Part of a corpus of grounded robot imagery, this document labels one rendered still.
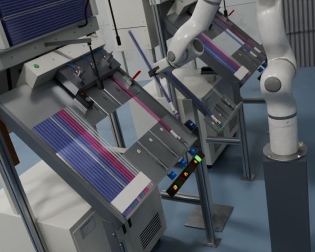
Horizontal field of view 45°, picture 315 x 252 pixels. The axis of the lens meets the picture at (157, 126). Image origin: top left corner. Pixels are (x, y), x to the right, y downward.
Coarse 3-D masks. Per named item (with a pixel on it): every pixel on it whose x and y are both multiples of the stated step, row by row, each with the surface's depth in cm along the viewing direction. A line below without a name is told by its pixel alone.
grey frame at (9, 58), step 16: (64, 32) 181; (80, 32) 190; (16, 48) 158; (32, 48) 165; (48, 48) 173; (112, 112) 220; (112, 128) 225; (0, 144) 158; (0, 160) 160; (16, 176) 165; (16, 192) 165; (208, 208) 218; (32, 224) 173; (208, 224) 222; (32, 240) 177; (208, 240) 228
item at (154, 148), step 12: (168, 120) 197; (156, 132) 187; (168, 132) 191; (180, 132) 195; (144, 144) 178; (156, 144) 181; (168, 144) 186; (180, 144) 190; (132, 156) 169; (144, 156) 173; (156, 156) 177; (168, 156) 181; (144, 168) 169; (156, 168) 172; (156, 180) 168
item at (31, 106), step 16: (48, 80) 173; (112, 80) 194; (0, 96) 154; (16, 96) 158; (32, 96) 162; (48, 96) 167; (64, 96) 171; (96, 96) 181; (112, 96) 187; (128, 96) 193; (16, 112) 153; (32, 112) 157; (48, 112) 161; (80, 112) 170; (96, 112) 175
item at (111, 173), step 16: (64, 112) 164; (32, 128) 152; (48, 128) 155; (64, 128) 159; (80, 128) 163; (48, 144) 151; (64, 144) 154; (80, 144) 158; (96, 144) 162; (80, 160) 153; (96, 160) 157; (112, 160) 161; (128, 160) 165; (96, 176) 152; (112, 176) 156; (128, 176) 160; (144, 176) 164; (112, 192) 151; (128, 192) 155; (144, 192) 159; (128, 208) 150
